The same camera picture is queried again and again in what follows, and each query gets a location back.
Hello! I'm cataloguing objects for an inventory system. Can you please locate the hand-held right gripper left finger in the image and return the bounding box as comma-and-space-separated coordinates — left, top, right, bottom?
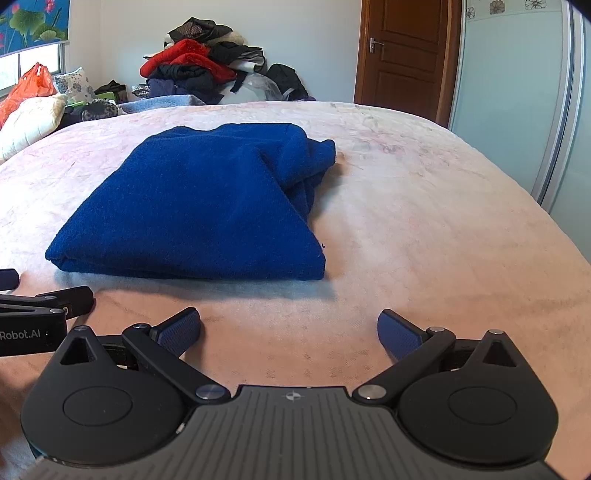
55, 307, 232, 407

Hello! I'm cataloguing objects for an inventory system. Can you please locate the orange plastic bag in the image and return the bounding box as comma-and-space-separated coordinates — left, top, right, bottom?
0, 62, 59, 128

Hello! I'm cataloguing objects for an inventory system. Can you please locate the dark patterned cloth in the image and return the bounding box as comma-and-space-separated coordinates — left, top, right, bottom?
60, 99, 122, 128

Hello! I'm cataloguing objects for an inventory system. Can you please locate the light blue towel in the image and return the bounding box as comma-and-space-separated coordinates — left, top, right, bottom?
117, 94, 207, 116

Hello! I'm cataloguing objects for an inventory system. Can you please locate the dark bag with green item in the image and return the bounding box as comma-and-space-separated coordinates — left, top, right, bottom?
95, 80, 129, 105

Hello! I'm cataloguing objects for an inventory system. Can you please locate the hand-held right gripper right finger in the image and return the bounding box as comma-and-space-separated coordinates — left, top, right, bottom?
353, 309, 532, 407

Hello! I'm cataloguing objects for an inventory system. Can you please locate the clear plastic bag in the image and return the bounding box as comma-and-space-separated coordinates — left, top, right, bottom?
239, 74, 283, 103

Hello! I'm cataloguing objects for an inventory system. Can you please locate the lotus print roller blind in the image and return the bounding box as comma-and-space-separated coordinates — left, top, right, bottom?
0, 0, 71, 59

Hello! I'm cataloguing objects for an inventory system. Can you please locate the white quilt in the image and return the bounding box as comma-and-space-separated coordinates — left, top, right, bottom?
0, 93, 68, 163

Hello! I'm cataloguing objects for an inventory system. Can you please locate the black bag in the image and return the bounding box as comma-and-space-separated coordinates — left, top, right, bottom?
266, 64, 310, 102

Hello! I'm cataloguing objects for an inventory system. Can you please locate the pile of mixed clothes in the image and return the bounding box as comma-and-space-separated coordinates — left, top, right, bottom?
140, 17, 267, 105

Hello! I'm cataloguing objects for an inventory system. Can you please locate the window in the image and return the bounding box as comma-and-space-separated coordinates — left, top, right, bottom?
0, 41, 66, 99

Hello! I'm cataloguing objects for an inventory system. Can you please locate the frosted sliding wardrobe door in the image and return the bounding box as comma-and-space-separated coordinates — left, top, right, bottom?
448, 0, 591, 265

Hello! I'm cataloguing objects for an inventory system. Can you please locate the brown wooden door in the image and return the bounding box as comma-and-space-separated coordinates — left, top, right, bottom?
353, 0, 462, 128

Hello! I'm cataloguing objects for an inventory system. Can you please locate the floral pillow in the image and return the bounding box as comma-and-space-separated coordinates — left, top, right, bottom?
53, 67, 98, 103

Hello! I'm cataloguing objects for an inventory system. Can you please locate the blue beaded sweater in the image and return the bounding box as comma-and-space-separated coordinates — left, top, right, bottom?
45, 122, 336, 281

